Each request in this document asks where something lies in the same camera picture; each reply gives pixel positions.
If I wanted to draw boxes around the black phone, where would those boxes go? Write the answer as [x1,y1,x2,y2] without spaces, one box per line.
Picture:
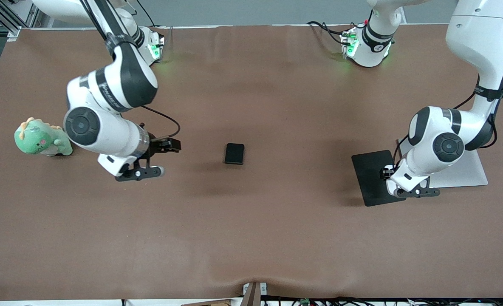
[224,143,245,165]

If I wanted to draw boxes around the silver laptop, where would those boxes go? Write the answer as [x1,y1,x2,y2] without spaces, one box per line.
[398,136,489,189]

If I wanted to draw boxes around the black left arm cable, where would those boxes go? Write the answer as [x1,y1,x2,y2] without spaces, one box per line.
[392,85,503,168]

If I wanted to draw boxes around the black base cable bundle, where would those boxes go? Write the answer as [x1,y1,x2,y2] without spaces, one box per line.
[307,20,346,45]

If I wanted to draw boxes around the metal table edge bracket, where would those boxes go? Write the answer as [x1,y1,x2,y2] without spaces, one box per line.
[242,282,268,306]

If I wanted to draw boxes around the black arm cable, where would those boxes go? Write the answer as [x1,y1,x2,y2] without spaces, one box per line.
[79,0,181,142]
[392,85,503,168]

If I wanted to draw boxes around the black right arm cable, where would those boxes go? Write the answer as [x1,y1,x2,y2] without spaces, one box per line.
[79,0,181,142]

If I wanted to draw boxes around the green dinosaur plush toy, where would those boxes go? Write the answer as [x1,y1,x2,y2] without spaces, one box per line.
[14,117,73,157]

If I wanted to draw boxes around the black mouse pad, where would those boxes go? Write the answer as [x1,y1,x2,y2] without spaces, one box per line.
[351,150,407,207]

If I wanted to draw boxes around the aluminium frame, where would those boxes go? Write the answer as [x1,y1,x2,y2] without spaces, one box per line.
[0,0,40,41]

